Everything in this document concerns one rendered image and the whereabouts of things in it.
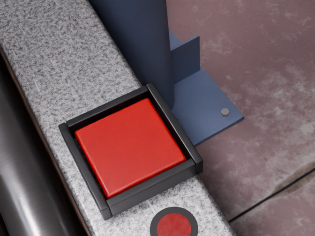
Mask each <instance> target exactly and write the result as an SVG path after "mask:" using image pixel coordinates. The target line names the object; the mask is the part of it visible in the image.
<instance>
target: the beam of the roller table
mask: <svg viewBox="0 0 315 236"><path fill-rule="evenodd" d="M0 47H1V49H2V52H3V54H4V56H5V58H6V60H7V62H8V64H9V66H10V68H11V70H12V73H13V75H14V77H15V79H16V81H17V83H18V85H19V87H20V89H21V91H22V94H23V96H24V98H25V100H26V102H27V104H28V106H29V108H30V110H31V112H32V115H33V117H34V119H35V121H36V123H37V125H38V127H39V129H40V131H41V133H42V135H43V137H44V140H45V141H46V143H47V145H48V148H49V150H50V152H51V154H52V156H53V158H54V160H55V162H56V164H57V166H58V169H59V171H60V173H61V175H62V177H63V179H64V181H65V183H66V185H67V187H68V190H69V192H70V194H71V196H72V198H73V200H74V202H75V204H76V206H77V208H78V211H79V213H80V215H81V217H82V219H83V221H84V223H85V225H86V227H87V229H88V232H89V234H90V236H150V223H151V221H152V219H153V217H154V216H155V215H156V214H157V213H158V212H159V211H161V210H162V209H165V208H167V207H182V208H184V209H186V210H188V211H189V212H190V213H192V214H193V216H194V217H195V218H196V221H197V224H198V235H197V236H237V234H236V233H235V231H234V230H233V228H232V226H231V225H230V223H229V221H228V220H227V218H226V217H225V215H224V214H223V212H222V211H221V209H220V207H219V206H218V204H217V203H216V201H215V200H214V198H213V196H212V195H211V193H210V191H209V190H208V188H207V187H206V185H205V184H204V182H203V181H202V179H201V177H200V176H199V174H196V175H195V176H194V177H192V178H190V179H188V180H186V181H184V182H182V183H180V184H178V185H176V186H174V187H172V188H170V189H168V190H166V191H164V192H162V193H160V194H158V195H156V196H154V197H152V198H150V199H148V200H146V201H144V202H142V203H140V204H138V205H136V206H134V207H132V208H130V209H128V210H126V211H124V212H122V213H120V214H118V215H116V216H112V217H111V218H110V219H108V220H106V221H105V220H104V219H103V217H102V215H101V213H100V211H99V209H98V207H97V205H96V203H95V201H94V199H93V197H92V195H91V193H90V191H89V189H88V187H87V185H86V183H85V181H84V179H83V177H82V175H81V173H80V171H79V169H78V167H77V165H76V163H75V162H74V160H73V157H72V155H71V153H70V151H69V149H68V147H67V146H66V144H65V142H64V140H63V137H62V135H61V133H60V130H59V128H58V125H59V124H62V123H64V122H65V123H66V121H68V120H70V119H72V118H75V117H77V116H79V115H81V114H83V113H86V112H88V111H90V110H92V109H94V108H96V107H98V106H101V105H103V104H105V103H107V102H109V101H111V100H114V99H116V98H118V97H120V96H122V95H125V94H127V93H129V92H131V91H133V90H135V89H138V88H140V87H142V84H141V83H140V81H139V80H138V78H137V76H136V74H135V73H134V71H133V70H132V68H131V67H130V65H129V64H128V62H127V60H126V59H125V57H124V56H123V54H122V53H121V51H120V49H119V48H118V46H117V45H116V43H115V41H114V40H113V38H112V37H111V35H110V33H109V32H108V30H107V29H106V27H105V26H104V24H103V23H102V21H101V19H100V18H99V16H98V15H97V13H96V11H95V10H94V8H93V7H92V5H91V4H90V2H89V0H0Z"/></svg>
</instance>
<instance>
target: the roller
mask: <svg viewBox="0 0 315 236"><path fill-rule="evenodd" d="M0 213H1V215H2V218H3V221H4V223H5V225H6V228H7V231H8V233H9V236H78V235H77V233H76V231H75V229H74V226H73V224H72V222H71V220H70V218H69V216H68V214H67V212H66V210H65V207H64V205H63V203H62V201H61V199H60V197H59V194H58V192H57V190H56V188H55V186H54V184H53V181H52V179H51V177H50V175H49V173H48V171H47V168H46V166H45V164H44V162H43V160H42V158H41V155H40V153H39V151H38V149H37V147H36V145H35V142H34V140H33V138H32V136H31V134H30V132H29V130H28V128H27V126H26V124H25V121H24V119H23V117H22V115H21V113H20V111H19V108H18V106H17V104H16V102H15V100H14V98H13V95H12V93H11V91H10V89H9V87H8V85H7V82H6V80H5V78H4V76H3V74H2V72H1V69H0Z"/></svg>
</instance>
